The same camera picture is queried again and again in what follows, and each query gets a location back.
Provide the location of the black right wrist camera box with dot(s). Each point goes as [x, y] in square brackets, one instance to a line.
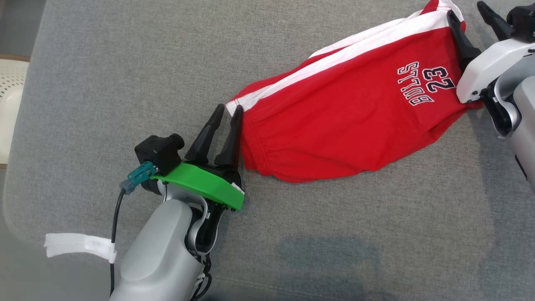
[522, 23]

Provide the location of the grey fabric sofa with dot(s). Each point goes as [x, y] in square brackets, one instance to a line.
[334, 234]

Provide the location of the white perforated basket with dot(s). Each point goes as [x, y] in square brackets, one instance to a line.
[10, 108]

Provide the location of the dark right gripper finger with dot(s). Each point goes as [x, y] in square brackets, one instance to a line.
[497, 23]
[466, 46]

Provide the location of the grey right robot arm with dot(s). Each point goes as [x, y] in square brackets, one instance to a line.
[524, 125]

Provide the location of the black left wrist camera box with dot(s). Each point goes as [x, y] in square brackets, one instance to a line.
[156, 152]

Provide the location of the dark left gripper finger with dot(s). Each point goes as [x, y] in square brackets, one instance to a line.
[205, 138]
[230, 142]

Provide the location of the white tape strip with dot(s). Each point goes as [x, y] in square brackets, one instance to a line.
[75, 243]

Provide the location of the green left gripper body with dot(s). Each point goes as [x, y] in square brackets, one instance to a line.
[200, 184]

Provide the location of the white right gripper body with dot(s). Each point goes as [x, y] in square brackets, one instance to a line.
[485, 67]

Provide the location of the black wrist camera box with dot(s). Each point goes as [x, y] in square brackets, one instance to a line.
[156, 152]
[522, 23]

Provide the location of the red shorts white stripes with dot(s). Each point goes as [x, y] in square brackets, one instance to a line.
[334, 117]

